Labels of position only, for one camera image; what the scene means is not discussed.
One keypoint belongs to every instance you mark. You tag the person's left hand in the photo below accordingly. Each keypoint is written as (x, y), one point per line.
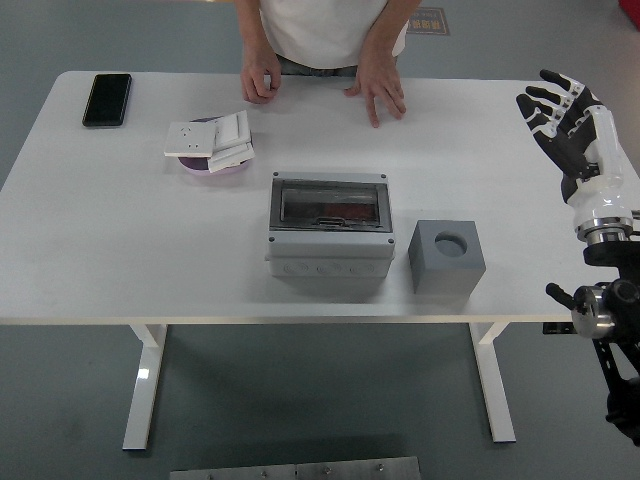
(380, 80)

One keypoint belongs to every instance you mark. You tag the person's right hand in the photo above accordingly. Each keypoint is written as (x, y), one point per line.
(257, 75)

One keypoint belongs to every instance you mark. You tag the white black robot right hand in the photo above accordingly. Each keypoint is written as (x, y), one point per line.
(600, 185)

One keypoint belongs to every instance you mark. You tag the transparent hinged box lid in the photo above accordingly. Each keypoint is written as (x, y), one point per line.
(370, 205)

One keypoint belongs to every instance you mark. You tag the orange cylindrical battery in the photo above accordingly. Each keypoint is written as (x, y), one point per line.
(350, 210)

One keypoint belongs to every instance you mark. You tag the grey box cover frame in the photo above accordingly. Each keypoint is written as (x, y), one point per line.
(330, 240)

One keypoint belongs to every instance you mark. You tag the grey plastic junction box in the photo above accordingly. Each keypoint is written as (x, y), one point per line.
(330, 262)

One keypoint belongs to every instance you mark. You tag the person's left forearm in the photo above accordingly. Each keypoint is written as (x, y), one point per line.
(390, 22)

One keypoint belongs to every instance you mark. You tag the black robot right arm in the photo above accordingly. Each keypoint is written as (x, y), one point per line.
(610, 300)

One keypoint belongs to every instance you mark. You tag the person's right forearm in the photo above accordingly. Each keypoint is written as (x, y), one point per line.
(252, 25)

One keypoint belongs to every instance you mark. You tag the person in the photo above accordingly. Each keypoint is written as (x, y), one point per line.
(325, 30)

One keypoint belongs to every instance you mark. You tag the brown floor sign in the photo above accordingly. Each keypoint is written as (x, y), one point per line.
(430, 22)

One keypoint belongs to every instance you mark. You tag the purple shallow bowl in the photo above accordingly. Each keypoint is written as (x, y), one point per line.
(200, 170)

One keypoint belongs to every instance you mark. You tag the black table control panel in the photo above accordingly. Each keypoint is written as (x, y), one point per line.
(557, 328)

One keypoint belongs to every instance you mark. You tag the black smartphone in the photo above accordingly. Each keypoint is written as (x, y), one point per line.
(106, 100)

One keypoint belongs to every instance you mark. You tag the grey block with round hole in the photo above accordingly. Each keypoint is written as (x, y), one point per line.
(440, 270)

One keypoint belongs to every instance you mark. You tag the red object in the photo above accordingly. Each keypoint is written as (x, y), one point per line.
(631, 6)

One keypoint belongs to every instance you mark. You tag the white table leg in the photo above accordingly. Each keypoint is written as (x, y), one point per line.
(495, 390)
(142, 390)

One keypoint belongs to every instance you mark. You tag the grey metal plate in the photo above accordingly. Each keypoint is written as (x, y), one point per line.
(295, 470)

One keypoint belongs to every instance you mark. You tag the white wall switch panel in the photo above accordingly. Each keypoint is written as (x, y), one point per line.
(230, 159)
(232, 127)

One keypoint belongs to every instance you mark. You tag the white wall socket panel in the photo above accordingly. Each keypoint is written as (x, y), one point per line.
(190, 140)

